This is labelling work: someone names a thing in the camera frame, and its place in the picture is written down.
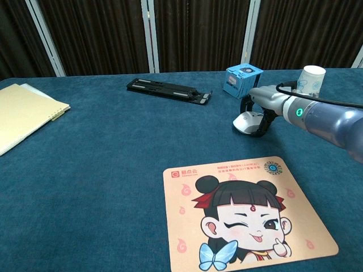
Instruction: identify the blue cardboard box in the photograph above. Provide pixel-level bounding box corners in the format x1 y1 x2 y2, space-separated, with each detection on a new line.
222 63 264 99

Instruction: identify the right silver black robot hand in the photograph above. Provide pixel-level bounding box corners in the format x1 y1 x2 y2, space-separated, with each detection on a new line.
240 84 291 138

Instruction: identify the stack of white paper cups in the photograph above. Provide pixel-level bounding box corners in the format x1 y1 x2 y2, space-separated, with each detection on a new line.
296 65 326 99

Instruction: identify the black folding laptop stand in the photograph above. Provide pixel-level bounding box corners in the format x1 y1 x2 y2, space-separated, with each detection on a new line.
126 78 213 106

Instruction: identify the dark slatted screen panel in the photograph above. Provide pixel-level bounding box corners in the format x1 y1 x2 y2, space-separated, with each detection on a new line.
146 0 260 74
0 0 62 82
29 0 155 77
249 0 363 70

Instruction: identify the blue velvet tablecloth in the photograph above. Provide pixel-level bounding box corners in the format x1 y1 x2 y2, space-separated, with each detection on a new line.
0 67 363 272

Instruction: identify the white computer mouse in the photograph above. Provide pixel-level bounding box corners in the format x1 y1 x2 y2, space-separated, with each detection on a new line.
232 110 267 134

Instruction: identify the cartoon girl mouse pad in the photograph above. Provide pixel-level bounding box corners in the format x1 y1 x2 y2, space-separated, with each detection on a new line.
162 156 340 272

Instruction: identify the yellow paper notebook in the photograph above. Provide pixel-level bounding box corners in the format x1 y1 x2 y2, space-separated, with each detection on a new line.
0 83 71 157

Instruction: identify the white paper sheet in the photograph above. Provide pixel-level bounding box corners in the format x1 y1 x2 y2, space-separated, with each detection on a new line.
19 83 57 100

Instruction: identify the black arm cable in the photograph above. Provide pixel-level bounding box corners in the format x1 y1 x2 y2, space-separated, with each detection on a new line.
275 80 363 109

